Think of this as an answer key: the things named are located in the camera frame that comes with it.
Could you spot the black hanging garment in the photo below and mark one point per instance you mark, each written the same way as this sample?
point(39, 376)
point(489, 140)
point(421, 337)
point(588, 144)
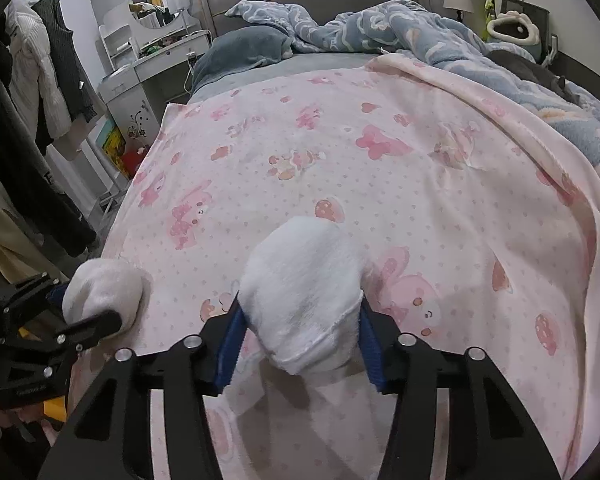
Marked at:
point(30, 185)

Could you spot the blue-grey printed duvet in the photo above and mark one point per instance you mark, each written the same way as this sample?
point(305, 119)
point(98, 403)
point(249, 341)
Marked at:
point(380, 25)

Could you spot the yellow sheet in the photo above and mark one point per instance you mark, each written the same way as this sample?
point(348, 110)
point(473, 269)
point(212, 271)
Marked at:
point(55, 407)

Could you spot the beige hanging garment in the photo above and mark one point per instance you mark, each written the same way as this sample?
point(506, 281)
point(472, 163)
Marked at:
point(5, 240)

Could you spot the white fluffy sock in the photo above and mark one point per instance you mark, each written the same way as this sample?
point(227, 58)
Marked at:
point(105, 285)
point(300, 290)

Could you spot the pink printed blanket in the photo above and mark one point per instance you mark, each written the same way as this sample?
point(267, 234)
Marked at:
point(380, 185)

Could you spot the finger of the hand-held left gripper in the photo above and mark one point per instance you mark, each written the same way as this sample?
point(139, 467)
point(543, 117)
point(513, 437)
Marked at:
point(92, 327)
point(57, 294)

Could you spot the white vanity desk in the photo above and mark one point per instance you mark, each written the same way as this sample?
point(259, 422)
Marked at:
point(145, 80)

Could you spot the grey-blue pillow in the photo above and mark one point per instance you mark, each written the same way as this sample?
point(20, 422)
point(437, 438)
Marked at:
point(240, 50)

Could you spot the yellow picture box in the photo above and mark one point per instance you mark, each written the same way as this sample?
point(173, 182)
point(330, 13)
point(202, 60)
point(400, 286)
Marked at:
point(114, 144)

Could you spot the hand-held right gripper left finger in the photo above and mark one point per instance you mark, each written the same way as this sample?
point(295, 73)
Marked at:
point(230, 355)

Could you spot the dark grey knit vest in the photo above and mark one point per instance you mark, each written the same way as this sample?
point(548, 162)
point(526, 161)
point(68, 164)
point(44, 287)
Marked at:
point(67, 55)

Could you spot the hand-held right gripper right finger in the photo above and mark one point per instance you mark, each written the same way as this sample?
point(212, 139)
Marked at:
point(372, 360)

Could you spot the grey bed sheet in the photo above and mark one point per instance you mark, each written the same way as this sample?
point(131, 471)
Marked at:
point(305, 62)

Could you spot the person's left hand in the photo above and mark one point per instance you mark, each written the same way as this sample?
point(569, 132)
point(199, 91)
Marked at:
point(30, 417)

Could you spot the red box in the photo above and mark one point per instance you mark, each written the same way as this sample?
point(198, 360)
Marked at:
point(132, 160)

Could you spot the dark grey cloth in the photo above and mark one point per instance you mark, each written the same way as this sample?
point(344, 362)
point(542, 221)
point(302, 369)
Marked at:
point(525, 67)

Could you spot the black chair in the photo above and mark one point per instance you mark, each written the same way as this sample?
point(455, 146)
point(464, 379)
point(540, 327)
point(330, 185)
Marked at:
point(540, 15)

